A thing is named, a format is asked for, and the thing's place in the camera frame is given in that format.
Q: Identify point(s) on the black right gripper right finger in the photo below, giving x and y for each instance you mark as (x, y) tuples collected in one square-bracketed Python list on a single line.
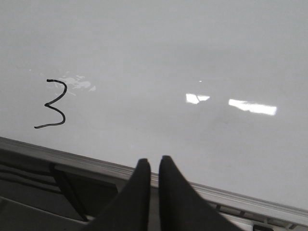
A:
[(181, 208)]

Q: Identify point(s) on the grey aluminium whiteboard tray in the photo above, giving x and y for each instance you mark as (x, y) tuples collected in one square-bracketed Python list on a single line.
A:
[(292, 215)]

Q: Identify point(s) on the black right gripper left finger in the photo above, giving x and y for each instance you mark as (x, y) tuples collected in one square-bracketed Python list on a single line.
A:
[(129, 211)]

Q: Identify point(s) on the white whiteboard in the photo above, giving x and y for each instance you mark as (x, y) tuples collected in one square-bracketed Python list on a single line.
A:
[(219, 85)]

